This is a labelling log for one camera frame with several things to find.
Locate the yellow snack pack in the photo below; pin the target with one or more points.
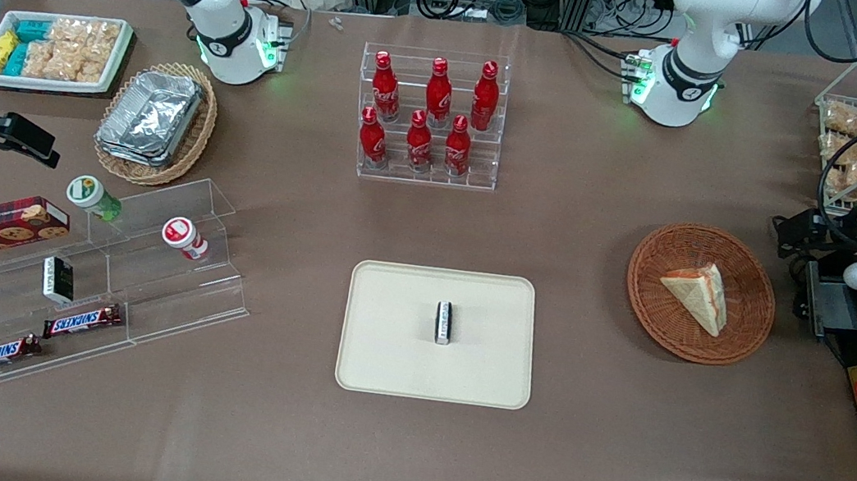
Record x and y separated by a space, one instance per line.
1 50

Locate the green lid drink bottle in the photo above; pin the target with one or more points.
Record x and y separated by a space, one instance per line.
91 194

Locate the triangular sandwich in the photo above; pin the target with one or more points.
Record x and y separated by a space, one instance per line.
701 297

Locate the beige plastic tray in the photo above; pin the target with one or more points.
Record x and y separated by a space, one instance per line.
390 343

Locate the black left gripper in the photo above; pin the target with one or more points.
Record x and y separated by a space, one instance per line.
825 232

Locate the round brown wicker basket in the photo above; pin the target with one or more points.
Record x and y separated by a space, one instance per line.
658 320

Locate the teal snack pack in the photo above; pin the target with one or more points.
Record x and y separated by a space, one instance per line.
32 29
16 59

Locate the clear acrylic bottle rack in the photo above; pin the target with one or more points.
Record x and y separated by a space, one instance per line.
480 160

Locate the clear bag of crackers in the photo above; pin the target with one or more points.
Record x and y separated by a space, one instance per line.
87 34
50 61
93 64

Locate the snickers chocolate bar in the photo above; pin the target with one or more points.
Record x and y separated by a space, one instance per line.
82 322
1 356

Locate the stack of foil trays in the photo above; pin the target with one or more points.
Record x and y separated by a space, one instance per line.
151 117

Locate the small black white box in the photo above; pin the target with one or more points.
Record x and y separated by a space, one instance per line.
443 324

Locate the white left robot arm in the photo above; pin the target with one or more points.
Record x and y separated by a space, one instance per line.
697 27

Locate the red cola bottle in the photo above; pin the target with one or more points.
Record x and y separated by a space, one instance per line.
419 144
438 93
457 147
385 90
485 99
372 140

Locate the white rectangular snack bin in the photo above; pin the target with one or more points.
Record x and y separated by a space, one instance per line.
43 85

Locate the small black green box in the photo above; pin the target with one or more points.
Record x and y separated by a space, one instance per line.
57 280

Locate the small grey clip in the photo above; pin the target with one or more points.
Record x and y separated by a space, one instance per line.
335 23

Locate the oval light wicker basket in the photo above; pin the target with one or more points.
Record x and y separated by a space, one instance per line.
193 143

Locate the red lid drink bottle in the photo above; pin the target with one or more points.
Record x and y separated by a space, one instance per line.
182 235

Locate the clear bag of pastries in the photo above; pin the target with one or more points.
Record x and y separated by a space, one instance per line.
843 120
848 167

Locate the clear acrylic stepped shelf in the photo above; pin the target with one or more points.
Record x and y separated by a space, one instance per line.
164 297

